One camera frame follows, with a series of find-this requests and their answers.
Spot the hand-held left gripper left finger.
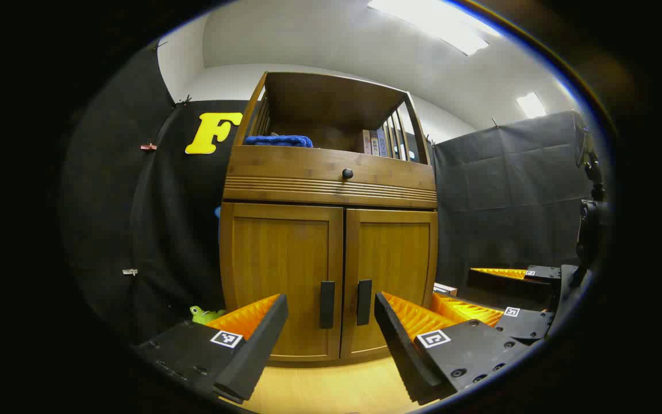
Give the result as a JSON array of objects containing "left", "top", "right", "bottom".
[{"left": 133, "top": 294, "right": 289, "bottom": 404}]

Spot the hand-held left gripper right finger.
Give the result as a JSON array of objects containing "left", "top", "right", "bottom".
[{"left": 374, "top": 292, "right": 530, "bottom": 406}]

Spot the wooden cabinet door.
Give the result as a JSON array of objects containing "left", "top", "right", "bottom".
[
  {"left": 341, "top": 208, "right": 439, "bottom": 360},
  {"left": 220, "top": 202, "right": 344, "bottom": 362}
]

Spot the wooden double-door shoe cabinet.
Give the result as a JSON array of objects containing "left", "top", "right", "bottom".
[{"left": 219, "top": 71, "right": 440, "bottom": 367}]

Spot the green frog toy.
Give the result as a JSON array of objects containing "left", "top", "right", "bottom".
[{"left": 190, "top": 305, "right": 225, "bottom": 325}]

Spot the small ceiling light panel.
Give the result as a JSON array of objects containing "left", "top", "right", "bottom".
[{"left": 516, "top": 92, "right": 547, "bottom": 119}]

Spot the black backdrop cloth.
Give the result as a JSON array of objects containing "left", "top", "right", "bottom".
[{"left": 60, "top": 43, "right": 596, "bottom": 346}]

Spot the wooden drawer with black knob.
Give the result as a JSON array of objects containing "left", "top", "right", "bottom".
[{"left": 223, "top": 145, "right": 438, "bottom": 209}]

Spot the blue folded cloth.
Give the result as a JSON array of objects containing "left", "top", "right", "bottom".
[{"left": 244, "top": 135, "right": 314, "bottom": 148}]

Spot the large ceiling light panel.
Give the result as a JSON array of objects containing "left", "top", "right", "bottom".
[{"left": 367, "top": 0, "right": 490, "bottom": 56}]

